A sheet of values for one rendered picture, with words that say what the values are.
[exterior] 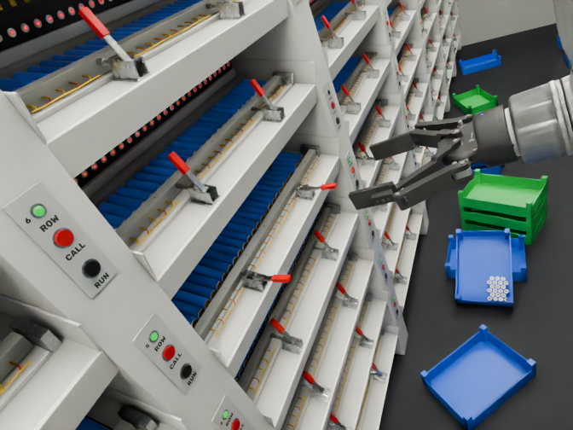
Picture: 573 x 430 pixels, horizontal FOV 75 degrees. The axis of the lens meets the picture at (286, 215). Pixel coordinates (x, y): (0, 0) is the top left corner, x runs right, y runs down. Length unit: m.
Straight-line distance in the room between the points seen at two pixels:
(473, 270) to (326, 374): 0.96
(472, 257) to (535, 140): 1.30
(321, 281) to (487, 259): 1.00
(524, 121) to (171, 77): 0.44
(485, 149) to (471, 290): 1.26
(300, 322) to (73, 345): 0.50
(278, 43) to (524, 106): 0.56
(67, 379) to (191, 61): 0.42
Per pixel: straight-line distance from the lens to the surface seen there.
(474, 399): 1.52
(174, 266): 0.51
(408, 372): 1.59
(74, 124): 0.45
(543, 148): 0.53
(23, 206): 0.41
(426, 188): 0.51
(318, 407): 0.98
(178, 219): 0.57
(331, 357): 1.03
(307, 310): 0.87
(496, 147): 0.53
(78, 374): 0.46
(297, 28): 0.89
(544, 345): 1.65
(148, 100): 0.52
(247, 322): 0.65
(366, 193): 0.55
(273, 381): 0.80
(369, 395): 1.40
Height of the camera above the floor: 1.36
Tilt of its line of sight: 32 degrees down
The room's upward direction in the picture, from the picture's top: 25 degrees counter-clockwise
